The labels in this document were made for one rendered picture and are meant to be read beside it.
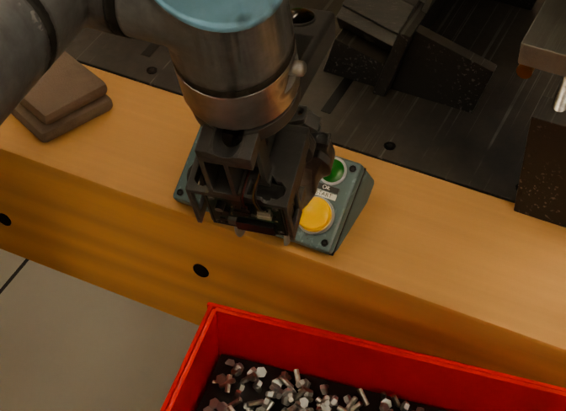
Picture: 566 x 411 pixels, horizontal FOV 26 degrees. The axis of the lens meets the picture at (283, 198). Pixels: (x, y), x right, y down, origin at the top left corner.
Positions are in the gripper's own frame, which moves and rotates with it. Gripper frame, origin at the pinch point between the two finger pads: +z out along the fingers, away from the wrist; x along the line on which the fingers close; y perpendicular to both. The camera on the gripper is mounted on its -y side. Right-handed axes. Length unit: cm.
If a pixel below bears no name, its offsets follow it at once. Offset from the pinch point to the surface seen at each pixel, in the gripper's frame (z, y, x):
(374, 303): 10.0, 3.5, 7.6
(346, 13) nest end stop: 8.7, -23.5, -0.9
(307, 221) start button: 5.2, -0.6, 1.3
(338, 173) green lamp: 4.7, -5.2, 2.8
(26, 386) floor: 105, -6, -57
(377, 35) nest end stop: 9.5, -22.2, 2.3
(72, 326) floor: 110, -20, -55
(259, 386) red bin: 6.0, 13.6, 0.9
